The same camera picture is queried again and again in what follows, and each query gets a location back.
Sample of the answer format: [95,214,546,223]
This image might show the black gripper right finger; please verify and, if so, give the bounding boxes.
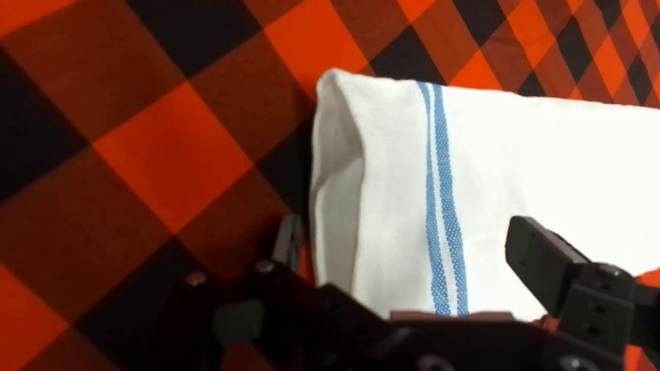
[504,214,593,322]

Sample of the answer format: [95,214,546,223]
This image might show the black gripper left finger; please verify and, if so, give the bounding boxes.
[270,213,306,277]

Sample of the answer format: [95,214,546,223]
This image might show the white towel blue stripes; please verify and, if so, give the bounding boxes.
[307,67,660,320]

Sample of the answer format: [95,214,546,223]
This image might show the orange black checked tablecloth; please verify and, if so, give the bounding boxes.
[0,0,660,371]

